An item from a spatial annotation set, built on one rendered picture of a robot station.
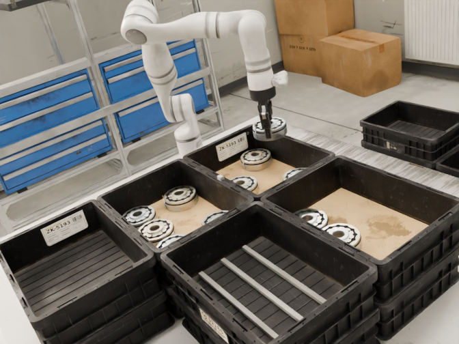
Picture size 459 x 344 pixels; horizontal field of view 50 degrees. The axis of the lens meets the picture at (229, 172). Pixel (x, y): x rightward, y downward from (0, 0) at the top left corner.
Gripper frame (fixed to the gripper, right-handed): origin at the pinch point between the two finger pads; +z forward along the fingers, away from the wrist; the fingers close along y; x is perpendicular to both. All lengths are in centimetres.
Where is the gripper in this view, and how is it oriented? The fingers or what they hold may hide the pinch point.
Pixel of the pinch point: (268, 130)
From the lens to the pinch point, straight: 148.7
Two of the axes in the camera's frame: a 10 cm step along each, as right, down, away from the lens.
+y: -1.2, 5.0, -8.6
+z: 1.8, 8.6, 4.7
